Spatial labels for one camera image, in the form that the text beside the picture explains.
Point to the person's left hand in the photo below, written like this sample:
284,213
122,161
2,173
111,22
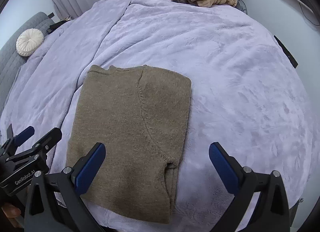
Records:
12,213

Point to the round white pleated cushion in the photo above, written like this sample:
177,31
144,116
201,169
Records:
28,42

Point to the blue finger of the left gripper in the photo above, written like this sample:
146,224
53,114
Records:
48,138
13,142

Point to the olive brown knit sweater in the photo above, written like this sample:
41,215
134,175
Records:
140,115

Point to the black item by headboard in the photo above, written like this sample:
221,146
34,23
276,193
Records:
55,26

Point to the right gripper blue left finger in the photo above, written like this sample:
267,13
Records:
54,202

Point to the lavender plush bed blanket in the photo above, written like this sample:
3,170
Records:
245,95

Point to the black flat bedside device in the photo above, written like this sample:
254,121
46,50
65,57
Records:
291,58

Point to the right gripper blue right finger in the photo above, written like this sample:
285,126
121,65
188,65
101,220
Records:
271,212

